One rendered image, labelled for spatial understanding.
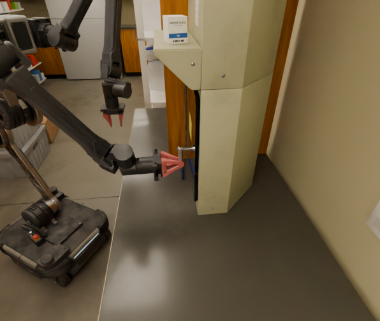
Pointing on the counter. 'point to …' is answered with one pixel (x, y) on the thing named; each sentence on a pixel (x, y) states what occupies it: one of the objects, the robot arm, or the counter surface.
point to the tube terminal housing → (233, 93)
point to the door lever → (182, 151)
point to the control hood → (180, 58)
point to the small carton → (175, 28)
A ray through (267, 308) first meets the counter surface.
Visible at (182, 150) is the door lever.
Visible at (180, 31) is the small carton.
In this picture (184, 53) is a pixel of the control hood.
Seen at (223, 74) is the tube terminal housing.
